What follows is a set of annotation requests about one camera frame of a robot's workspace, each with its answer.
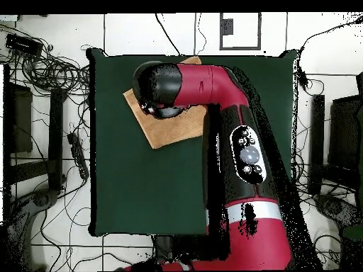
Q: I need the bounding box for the black box device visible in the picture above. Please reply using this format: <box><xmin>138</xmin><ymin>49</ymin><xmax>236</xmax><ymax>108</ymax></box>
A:
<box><xmin>5</xmin><ymin>33</ymin><xmax>44</xmax><ymax>57</ymax></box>

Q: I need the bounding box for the thick black cable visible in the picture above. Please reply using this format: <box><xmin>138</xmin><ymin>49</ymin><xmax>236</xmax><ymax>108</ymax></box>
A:
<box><xmin>155</xmin><ymin>13</ymin><xmax>182</xmax><ymax>56</ymax></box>

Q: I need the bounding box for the black flat panel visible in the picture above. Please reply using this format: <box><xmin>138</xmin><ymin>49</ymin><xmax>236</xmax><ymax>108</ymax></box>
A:
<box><xmin>2</xmin><ymin>64</ymin><xmax>33</xmax><ymax>154</ymax></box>
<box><xmin>328</xmin><ymin>94</ymin><xmax>362</xmax><ymax>171</ymax></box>

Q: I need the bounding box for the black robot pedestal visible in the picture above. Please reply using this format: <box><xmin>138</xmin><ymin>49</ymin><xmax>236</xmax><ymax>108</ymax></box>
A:
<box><xmin>152</xmin><ymin>234</ymin><xmax>174</xmax><ymax>261</ymax></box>

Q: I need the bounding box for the grey rectangular frame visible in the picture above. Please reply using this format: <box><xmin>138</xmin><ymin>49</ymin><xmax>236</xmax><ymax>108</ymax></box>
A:
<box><xmin>218</xmin><ymin>12</ymin><xmax>262</xmax><ymax>51</ymax></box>

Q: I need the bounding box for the black upright post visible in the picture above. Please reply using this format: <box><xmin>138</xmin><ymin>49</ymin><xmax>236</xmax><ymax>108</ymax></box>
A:
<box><xmin>47</xmin><ymin>88</ymin><xmax>67</xmax><ymax>191</ymax></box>
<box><xmin>308</xmin><ymin>93</ymin><xmax>326</xmax><ymax>196</ymax></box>

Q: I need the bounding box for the tangle of black cables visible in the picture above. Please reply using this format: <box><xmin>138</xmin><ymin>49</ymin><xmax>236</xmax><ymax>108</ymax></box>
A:
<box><xmin>0</xmin><ymin>23</ymin><xmax>91</xmax><ymax>97</ymax></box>

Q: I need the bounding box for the dark green table cloth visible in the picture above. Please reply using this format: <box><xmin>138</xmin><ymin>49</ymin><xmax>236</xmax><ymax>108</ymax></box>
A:
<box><xmin>86</xmin><ymin>47</ymin><xmax>298</xmax><ymax>238</ymax></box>

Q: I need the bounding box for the dark green round pad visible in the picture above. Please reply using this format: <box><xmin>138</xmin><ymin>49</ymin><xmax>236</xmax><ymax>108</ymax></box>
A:
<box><xmin>341</xmin><ymin>225</ymin><xmax>363</xmax><ymax>242</ymax></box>

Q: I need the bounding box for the grey stand base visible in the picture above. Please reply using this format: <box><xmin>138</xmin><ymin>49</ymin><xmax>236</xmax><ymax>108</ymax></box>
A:
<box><xmin>5</xmin><ymin>188</ymin><xmax>59</xmax><ymax>271</ymax></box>
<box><xmin>313</xmin><ymin>193</ymin><xmax>363</xmax><ymax>227</ymax></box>

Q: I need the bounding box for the tan terry towel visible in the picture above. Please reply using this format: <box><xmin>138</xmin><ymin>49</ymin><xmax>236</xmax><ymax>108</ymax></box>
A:
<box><xmin>123</xmin><ymin>55</ymin><xmax>208</xmax><ymax>150</ymax></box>

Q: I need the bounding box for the long black power strip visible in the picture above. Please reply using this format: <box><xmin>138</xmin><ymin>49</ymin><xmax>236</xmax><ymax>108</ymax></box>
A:
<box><xmin>67</xmin><ymin>132</ymin><xmax>90</xmax><ymax>181</ymax></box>

